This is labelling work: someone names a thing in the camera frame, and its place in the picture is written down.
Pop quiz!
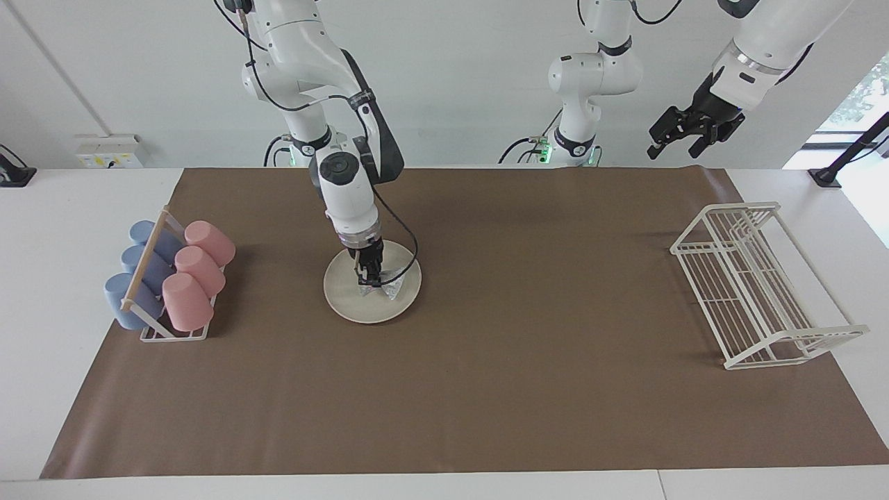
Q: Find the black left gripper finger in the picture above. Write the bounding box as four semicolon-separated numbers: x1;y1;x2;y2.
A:
647;115;678;160
689;128;720;157

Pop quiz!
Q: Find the white cup rack wooden handle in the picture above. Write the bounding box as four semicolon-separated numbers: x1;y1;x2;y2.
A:
120;206;224;342

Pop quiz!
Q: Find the black left base cable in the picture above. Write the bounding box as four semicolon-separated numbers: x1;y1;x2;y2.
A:
499;108;563;165

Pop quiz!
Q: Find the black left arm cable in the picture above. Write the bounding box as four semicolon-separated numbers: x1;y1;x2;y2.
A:
629;0;685;26

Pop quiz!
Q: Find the white wall socket box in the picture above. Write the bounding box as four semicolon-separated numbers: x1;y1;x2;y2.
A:
75;134;144;169

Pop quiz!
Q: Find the white wire dish rack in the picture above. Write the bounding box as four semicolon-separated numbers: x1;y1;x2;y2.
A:
670;201;870;370

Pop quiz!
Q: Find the blue plastic cup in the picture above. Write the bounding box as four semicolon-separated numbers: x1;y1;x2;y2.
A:
121;244;174;292
129;220;183;263
104;272;164;331

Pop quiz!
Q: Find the black base cable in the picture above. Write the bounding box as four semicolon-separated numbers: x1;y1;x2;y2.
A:
499;108;563;165
263;135;292;167

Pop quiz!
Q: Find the pink plastic cup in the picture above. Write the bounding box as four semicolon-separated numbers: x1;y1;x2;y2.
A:
184;220;236;268
162;272;215;332
174;246;226;297

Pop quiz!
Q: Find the brown table mat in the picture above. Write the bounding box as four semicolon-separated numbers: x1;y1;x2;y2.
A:
40;167;889;480

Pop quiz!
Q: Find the black angled stand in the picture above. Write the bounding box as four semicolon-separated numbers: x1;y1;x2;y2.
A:
808;111;889;188

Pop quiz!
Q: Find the black right base cable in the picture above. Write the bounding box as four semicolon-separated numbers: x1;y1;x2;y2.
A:
263;135;292;167

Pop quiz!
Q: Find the black clamp mount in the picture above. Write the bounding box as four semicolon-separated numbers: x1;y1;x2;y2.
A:
0;144;37;188

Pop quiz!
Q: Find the round cream plate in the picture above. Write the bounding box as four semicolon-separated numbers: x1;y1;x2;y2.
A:
324;239;422;324

